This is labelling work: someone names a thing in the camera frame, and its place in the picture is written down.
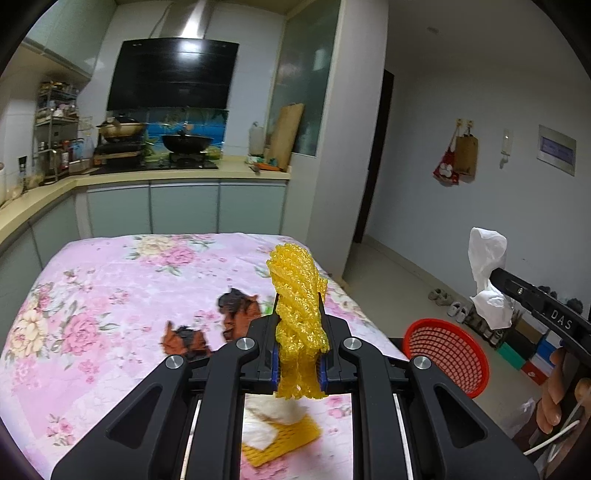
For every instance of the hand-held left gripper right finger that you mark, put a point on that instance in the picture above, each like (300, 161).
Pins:
(323, 376)

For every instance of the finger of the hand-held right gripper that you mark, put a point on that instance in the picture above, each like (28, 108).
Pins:
(515, 288)

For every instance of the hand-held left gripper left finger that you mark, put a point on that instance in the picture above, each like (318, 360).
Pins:
(275, 371)

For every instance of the white tissue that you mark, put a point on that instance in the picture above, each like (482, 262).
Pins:
(485, 258)

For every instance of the yellow foam fruit net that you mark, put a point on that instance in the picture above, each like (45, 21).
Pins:
(295, 295)

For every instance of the red plastic basket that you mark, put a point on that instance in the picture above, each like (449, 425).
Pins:
(443, 346)

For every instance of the brown fruit peel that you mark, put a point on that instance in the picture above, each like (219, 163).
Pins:
(240, 314)
(184, 339)

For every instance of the person's right hand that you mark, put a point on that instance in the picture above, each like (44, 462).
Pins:
(551, 387)

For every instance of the black shoe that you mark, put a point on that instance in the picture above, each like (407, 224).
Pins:
(546, 290)
(575, 305)

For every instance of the pair of white shoes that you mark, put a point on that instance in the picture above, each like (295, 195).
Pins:
(457, 311)

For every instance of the pair of beige shoes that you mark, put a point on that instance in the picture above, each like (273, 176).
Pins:
(438, 296)

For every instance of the white plastic bag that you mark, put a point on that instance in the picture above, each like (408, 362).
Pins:
(524, 417)

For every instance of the red hanging bag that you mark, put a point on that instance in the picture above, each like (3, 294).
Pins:
(445, 168)

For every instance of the brown paper bag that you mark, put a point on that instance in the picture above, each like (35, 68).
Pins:
(466, 154)

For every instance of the pink floral blanket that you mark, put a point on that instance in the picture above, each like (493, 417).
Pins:
(115, 300)

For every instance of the grey kitchen base cabinets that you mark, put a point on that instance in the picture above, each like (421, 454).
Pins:
(184, 207)

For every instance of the dark door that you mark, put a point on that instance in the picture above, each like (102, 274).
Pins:
(373, 161)

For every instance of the translucent plastic bottle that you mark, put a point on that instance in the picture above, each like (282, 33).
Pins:
(256, 141)

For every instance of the wooden cutting board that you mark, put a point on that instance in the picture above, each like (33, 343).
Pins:
(285, 136)

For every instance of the gas stove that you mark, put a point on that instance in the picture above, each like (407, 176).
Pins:
(157, 164)

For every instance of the black wok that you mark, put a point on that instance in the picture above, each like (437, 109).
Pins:
(187, 143)

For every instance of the golden pan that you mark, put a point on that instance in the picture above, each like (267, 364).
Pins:
(121, 129)

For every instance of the frosted glass panel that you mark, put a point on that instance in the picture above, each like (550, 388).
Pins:
(304, 69)

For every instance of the black range hood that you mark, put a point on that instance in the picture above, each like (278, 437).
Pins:
(175, 74)

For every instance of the metal spice rack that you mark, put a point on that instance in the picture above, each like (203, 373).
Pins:
(53, 134)

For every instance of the grey upper kitchen cabinets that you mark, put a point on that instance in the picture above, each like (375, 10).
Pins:
(64, 37)

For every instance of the white wall intercom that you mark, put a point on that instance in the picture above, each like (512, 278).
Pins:
(506, 147)

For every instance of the grey wall panel box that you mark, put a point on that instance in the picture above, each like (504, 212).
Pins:
(556, 150)

